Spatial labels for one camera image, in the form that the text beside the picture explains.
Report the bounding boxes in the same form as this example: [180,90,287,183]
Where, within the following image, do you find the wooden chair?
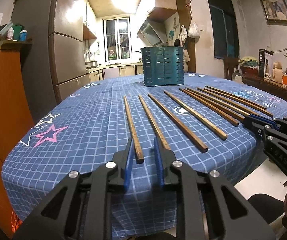
[223,57,239,80]

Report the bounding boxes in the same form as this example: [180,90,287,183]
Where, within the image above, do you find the white medicine bottle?
[6,27,14,40]

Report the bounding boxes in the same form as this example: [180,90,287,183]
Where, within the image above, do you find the dark wooden side table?
[242,75,287,102]

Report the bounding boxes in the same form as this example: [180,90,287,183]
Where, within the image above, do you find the range hood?
[137,20,167,46]

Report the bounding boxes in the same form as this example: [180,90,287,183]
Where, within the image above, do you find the teal perforated utensil holder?
[141,46,184,87]

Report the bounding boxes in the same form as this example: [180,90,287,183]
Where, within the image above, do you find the wooden chopstick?
[185,88,247,123]
[124,96,144,164]
[195,87,258,116]
[179,88,239,127]
[148,93,208,153]
[205,86,274,117]
[164,91,227,140]
[139,95,171,150]

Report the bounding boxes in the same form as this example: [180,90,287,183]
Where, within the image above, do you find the kitchen window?
[103,17,132,62]

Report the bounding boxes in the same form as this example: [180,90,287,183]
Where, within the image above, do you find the blue lidded jar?
[19,30,28,41]

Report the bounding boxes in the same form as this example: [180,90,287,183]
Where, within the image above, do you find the framed wall picture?
[260,0,287,26]

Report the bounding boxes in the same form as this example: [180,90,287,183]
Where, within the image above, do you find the dark living room window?
[208,0,239,59]

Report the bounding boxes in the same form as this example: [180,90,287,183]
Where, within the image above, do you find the white hanging plastic bag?
[187,20,200,40]

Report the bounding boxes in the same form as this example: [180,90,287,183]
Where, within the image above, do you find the blue grid star tablecloth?
[1,73,287,239]

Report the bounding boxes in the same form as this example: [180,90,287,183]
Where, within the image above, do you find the orange wooden cabinet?
[0,48,34,238]

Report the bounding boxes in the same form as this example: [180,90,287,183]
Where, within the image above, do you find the silver multi-door refrigerator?
[11,0,89,122]

